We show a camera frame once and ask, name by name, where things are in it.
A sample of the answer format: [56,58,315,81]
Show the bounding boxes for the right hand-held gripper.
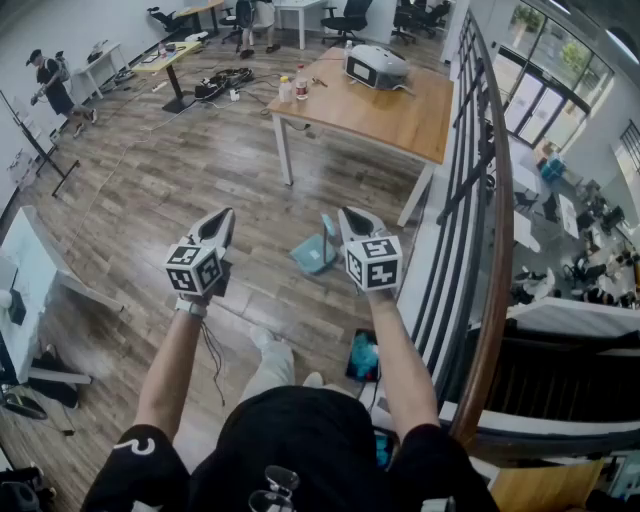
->
[337,206,404,294]

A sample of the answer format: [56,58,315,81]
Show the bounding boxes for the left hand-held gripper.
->
[165,207,237,300]

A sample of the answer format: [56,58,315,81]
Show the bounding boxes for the teal dustpan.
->
[289,213,338,276]

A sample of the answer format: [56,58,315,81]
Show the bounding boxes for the person's right forearm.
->
[367,289,441,441]

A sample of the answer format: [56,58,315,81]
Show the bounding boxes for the person's left forearm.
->
[133,299,209,441]

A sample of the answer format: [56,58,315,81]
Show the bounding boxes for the white wrist band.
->
[174,296,209,318]

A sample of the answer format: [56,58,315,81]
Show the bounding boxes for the wooden table white legs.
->
[267,47,455,229]

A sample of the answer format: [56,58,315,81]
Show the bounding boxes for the person's left white shoe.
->
[249,324,286,351]

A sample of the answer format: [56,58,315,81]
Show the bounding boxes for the black bin teal contents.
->
[344,328,381,384]

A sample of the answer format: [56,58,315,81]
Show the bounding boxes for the person's light trousers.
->
[239,339,326,401]

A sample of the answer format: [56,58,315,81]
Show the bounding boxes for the black railing wooden handrail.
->
[409,7,516,446]

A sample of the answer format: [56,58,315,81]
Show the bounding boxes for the white grey tabletop appliance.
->
[343,43,416,96]

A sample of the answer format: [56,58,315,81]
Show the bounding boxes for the large white table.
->
[0,204,125,386]

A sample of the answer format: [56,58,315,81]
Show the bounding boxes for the black rack stand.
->
[0,89,81,199]

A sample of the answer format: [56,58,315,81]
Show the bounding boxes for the black office chair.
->
[320,0,374,49]
[147,5,189,34]
[392,0,451,41]
[218,0,251,44]

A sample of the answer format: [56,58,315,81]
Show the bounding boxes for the small white desk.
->
[72,42,131,100]

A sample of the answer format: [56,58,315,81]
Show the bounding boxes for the small black box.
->
[7,288,27,326]

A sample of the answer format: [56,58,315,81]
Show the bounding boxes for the wooden top desk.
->
[177,0,225,36]

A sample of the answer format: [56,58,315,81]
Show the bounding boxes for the person's black t-shirt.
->
[79,384,501,512]

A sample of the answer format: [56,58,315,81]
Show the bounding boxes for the black bag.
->
[27,349,81,411]

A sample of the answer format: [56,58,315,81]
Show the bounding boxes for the eyeglasses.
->
[248,464,301,512]

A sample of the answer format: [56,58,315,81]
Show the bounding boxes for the white floor cable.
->
[64,89,166,251]

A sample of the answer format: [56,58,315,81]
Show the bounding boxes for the thin dark gripper cables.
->
[199,319,226,406]

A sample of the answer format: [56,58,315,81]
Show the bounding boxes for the black floor cable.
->
[239,74,281,119]

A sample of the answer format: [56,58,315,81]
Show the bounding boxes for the pile of black cables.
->
[193,67,255,101]

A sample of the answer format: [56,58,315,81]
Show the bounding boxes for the yellow top pedestal table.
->
[130,40,204,114]

